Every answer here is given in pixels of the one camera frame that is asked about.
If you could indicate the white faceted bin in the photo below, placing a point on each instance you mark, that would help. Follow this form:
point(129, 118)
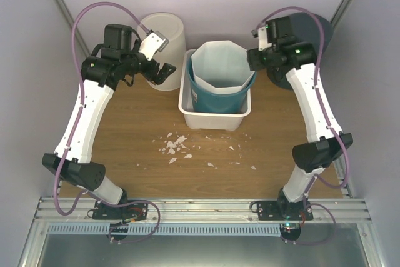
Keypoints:
point(221, 67)

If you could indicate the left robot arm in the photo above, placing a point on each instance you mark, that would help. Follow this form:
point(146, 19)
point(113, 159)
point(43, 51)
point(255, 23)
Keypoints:
point(110, 62)

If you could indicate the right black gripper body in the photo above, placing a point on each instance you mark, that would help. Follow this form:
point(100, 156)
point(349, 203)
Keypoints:
point(269, 62)

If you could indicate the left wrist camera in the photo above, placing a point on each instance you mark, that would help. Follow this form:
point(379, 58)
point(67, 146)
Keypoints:
point(153, 43)

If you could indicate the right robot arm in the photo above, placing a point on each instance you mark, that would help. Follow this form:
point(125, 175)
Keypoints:
point(325, 139)

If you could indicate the white rectangular tub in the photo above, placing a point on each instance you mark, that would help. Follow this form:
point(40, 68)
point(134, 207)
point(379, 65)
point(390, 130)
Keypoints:
point(196, 120)

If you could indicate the teal round bin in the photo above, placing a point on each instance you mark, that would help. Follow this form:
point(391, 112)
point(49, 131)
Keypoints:
point(206, 102)

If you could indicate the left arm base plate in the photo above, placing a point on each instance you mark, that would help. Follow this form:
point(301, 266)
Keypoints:
point(131, 213)

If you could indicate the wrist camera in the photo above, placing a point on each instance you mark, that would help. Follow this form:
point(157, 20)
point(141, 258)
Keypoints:
point(153, 43)
point(262, 35)

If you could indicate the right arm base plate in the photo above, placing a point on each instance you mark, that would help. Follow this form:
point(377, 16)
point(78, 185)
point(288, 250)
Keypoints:
point(280, 211)

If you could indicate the white cylindrical bin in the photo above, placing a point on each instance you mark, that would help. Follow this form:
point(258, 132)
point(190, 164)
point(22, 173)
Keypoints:
point(172, 28)

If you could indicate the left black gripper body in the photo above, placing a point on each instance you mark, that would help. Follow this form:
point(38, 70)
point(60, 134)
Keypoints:
point(150, 74)

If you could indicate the grey slotted cable duct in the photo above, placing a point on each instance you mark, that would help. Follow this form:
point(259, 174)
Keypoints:
point(171, 229)

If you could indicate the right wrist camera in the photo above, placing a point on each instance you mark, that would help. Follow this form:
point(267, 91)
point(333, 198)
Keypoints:
point(262, 35)

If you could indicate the dark grey round bin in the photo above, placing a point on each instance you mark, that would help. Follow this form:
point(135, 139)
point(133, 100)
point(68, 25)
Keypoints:
point(305, 29)

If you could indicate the left aluminium frame post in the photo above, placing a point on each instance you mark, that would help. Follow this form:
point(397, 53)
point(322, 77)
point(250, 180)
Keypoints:
point(67, 16)

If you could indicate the aluminium front rail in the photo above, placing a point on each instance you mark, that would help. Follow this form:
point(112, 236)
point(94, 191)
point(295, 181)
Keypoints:
point(346, 210)

